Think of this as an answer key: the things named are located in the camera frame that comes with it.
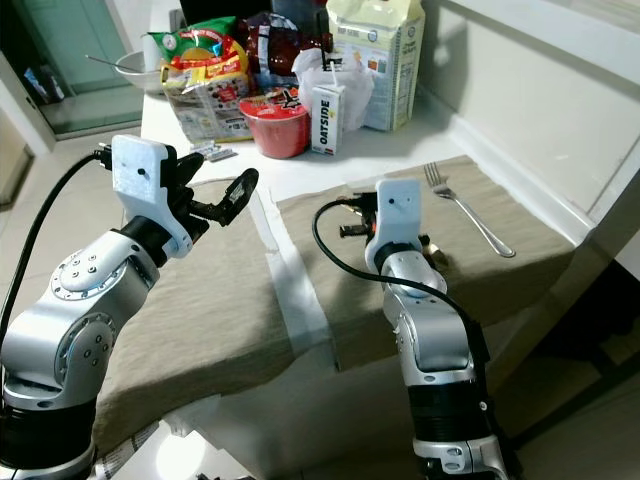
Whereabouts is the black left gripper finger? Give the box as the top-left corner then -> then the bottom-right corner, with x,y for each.
217,167 -> 260,224

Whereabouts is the small silver sachet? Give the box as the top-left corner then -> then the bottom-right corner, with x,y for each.
194,140 -> 238,162

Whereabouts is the red instant noodle cup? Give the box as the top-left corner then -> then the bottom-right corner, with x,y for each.
239,87 -> 312,162

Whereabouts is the yellow red noodle pack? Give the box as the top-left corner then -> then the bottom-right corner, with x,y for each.
159,50 -> 252,142

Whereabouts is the white Oatside carton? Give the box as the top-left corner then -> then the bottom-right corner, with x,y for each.
307,82 -> 347,159

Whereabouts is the silver fork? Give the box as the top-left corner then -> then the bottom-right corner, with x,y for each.
422,161 -> 517,259

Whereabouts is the white bowl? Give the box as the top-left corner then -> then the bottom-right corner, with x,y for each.
114,49 -> 163,94

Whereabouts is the white plastic bag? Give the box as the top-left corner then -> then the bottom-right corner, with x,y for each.
292,47 -> 377,134

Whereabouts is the beige cloth placemat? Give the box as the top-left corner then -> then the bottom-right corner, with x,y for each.
90,176 -> 298,453
275,154 -> 578,373

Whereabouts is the green snack bag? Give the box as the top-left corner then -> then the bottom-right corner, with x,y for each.
146,17 -> 237,64

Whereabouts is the spoon in white bowl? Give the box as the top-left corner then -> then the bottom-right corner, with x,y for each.
84,54 -> 142,74

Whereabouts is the dark red snack bag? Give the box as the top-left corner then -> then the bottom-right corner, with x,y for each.
239,9 -> 332,83

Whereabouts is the large cream food bag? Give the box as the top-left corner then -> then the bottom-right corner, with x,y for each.
324,0 -> 427,134

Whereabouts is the green glass door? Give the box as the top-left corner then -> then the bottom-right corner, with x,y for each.
8,0 -> 148,138

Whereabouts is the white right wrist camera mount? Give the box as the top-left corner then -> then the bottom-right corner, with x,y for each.
364,178 -> 424,271

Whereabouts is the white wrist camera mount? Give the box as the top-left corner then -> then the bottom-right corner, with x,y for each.
110,134 -> 194,259
364,178 -> 424,271

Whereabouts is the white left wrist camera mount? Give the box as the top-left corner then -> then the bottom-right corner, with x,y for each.
110,134 -> 194,259

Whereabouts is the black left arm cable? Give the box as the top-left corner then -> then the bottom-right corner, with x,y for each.
0,146 -> 113,321

